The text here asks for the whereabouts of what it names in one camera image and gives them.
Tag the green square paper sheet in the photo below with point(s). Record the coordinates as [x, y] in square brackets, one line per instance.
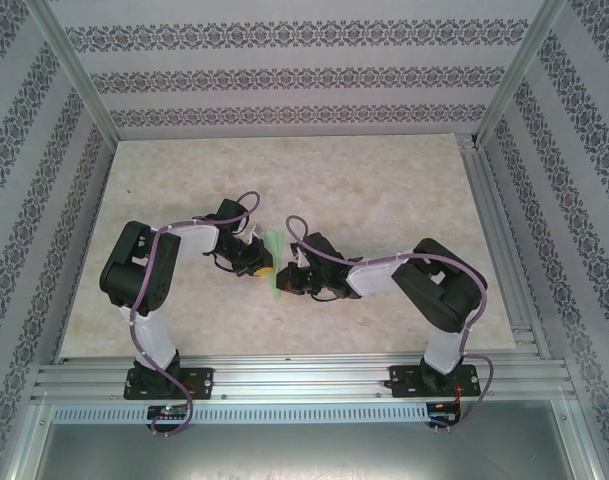
[275, 245]

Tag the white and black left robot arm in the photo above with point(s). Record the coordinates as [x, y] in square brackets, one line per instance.
[139, 270]

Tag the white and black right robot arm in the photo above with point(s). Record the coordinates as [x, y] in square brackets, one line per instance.
[434, 280]

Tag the grey sheet metal tray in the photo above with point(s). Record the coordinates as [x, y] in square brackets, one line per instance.
[304, 450]

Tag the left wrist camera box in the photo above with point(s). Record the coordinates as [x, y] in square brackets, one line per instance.
[253, 233]

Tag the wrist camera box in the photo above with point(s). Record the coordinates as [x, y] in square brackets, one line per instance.
[299, 255]
[253, 233]

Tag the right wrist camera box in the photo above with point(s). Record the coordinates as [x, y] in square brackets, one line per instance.
[299, 255]

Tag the long aluminium mounting rail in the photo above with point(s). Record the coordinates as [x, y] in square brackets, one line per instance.
[299, 375]

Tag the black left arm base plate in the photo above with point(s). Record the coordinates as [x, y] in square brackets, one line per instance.
[201, 382]

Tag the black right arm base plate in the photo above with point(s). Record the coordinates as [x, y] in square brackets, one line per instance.
[404, 380]

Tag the aluminium side rail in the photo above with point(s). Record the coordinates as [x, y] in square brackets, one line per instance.
[476, 170]

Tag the aluminium frame post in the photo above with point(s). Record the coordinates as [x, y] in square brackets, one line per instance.
[520, 65]
[73, 65]

